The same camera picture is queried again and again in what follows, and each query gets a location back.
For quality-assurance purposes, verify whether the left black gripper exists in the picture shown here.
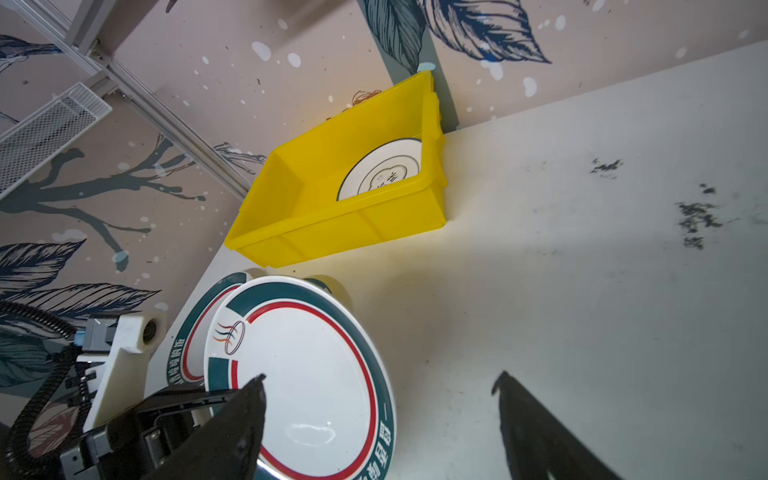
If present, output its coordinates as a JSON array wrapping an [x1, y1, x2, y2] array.
[[59, 386, 236, 479]]

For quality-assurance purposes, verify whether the aluminium frame rail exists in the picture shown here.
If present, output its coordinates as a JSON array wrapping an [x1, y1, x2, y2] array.
[[10, 1, 250, 200]]

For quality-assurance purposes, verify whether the white wire mesh shelf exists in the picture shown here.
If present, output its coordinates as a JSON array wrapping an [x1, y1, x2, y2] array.
[[1, 83, 113, 198]]

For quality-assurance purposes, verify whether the green red rim plate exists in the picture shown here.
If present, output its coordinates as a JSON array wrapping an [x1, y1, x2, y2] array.
[[204, 275, 397, 479]]

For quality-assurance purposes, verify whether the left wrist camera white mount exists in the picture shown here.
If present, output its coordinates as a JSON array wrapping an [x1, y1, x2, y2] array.
[[78, 312, 168, 432]]

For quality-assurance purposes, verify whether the green rim Hao Wei plate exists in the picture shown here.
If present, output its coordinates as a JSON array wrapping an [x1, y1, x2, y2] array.
[[166, 271, 251, 385]]

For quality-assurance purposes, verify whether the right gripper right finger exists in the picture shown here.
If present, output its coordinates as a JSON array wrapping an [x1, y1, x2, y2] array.
[[492, 371, 619, 480]]

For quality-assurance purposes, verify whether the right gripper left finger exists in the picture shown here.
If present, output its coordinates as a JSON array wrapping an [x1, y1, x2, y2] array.
[[145, 374, 267, 479]]

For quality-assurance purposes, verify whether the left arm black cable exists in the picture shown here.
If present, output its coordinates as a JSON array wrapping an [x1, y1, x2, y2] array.
[[0, 298, 82, 480]]

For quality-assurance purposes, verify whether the white plate flower emblem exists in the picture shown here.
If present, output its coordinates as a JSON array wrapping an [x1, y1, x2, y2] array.
[[337, 138, 422, 201]]

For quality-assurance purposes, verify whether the yellow plastic bin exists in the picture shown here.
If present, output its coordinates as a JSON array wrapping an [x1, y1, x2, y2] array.
[[224, 71, 447, 268]]

